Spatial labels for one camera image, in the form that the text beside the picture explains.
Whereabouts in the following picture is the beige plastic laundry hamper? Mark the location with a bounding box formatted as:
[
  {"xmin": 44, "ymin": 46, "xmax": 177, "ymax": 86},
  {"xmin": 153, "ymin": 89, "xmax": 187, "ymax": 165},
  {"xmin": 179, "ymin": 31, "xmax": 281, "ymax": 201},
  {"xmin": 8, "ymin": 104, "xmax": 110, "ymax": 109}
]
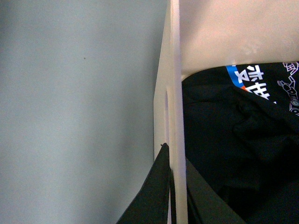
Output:
[{"xmin": 154, "ymin": 0, "xmax": 299, "ymax": 224}]

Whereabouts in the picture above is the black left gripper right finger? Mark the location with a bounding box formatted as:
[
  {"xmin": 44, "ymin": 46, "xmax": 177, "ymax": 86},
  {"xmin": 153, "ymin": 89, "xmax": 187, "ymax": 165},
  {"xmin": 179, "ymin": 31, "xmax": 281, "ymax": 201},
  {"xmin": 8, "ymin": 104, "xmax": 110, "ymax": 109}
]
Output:
[{"xmin": 186, "ymin": 160, "xmax": 245, "ymax": 224}]

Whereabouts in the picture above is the black printed t-shirt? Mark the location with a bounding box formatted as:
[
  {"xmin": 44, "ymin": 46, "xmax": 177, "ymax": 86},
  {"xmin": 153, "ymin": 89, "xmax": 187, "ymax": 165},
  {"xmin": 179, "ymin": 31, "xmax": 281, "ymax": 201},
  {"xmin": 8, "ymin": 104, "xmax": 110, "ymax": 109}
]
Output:
[{"xmin": 182, "ymin": 62, "xmax": 299, "ymax": 224}]

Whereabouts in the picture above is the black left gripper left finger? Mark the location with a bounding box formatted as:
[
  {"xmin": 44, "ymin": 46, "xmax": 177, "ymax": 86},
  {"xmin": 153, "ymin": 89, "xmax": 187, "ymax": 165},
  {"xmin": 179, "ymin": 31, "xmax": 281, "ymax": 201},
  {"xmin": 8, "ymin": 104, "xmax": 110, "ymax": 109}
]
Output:
[{"xmin": 117, "ymin": 143, "xmax": 171, "ymax": 224}]

